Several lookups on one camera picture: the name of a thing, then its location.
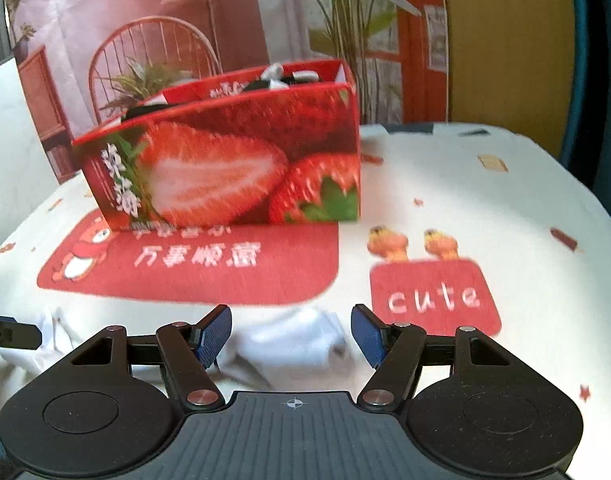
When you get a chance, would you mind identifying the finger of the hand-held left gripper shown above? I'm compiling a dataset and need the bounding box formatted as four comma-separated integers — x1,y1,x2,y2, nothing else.
0,314,42,351

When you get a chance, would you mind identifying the dark blue fabric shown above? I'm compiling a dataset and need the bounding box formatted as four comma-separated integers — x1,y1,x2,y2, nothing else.
568,0,611,241

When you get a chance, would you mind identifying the red strawberry print box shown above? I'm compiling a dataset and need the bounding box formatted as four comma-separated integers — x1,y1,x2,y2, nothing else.
71,58,362,232

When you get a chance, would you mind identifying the silver white cloth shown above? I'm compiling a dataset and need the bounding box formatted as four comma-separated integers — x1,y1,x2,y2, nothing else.
260,62,322,90

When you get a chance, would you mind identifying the black cloth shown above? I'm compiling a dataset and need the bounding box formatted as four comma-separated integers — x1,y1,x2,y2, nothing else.
118,76,273,122

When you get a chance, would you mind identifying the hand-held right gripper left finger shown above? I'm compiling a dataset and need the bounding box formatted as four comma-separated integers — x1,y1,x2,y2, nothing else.
50,304,233,413

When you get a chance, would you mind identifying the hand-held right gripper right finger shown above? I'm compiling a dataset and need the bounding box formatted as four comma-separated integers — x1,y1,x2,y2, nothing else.
350,304,536,413

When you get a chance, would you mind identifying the printed cartoon tablecloth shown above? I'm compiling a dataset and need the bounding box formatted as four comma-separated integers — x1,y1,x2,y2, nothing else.
0,121,611,480

